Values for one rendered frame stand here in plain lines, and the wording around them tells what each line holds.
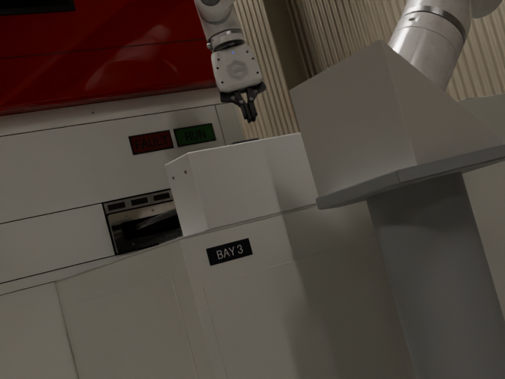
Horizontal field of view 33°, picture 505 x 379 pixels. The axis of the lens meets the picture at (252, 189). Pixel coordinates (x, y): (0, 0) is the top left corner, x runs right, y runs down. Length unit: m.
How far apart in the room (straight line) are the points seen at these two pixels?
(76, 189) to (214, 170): 0.63
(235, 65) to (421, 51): 0.60
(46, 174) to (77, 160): 0.09
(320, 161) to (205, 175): 0.21
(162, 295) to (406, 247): 0.46
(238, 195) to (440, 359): 0.45
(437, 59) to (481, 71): 2.49
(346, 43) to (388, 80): 3.34
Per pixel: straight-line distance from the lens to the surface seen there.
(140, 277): 1.63
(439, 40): 1.48
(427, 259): 1.36
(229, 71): 1.94
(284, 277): 1.56
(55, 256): 2.05
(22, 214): 2.04
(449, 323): 1.37
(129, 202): 2.13
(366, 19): 4.49
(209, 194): 1.51
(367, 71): 1.32
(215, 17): 1.93
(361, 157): 1.36
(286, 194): 1.60
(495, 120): 2.03
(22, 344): 2.00
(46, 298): 2.03
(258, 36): 5.05
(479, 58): 3.95
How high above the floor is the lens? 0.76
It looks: 4 degrees up
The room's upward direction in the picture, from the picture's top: 15 degrees counter-clockwise
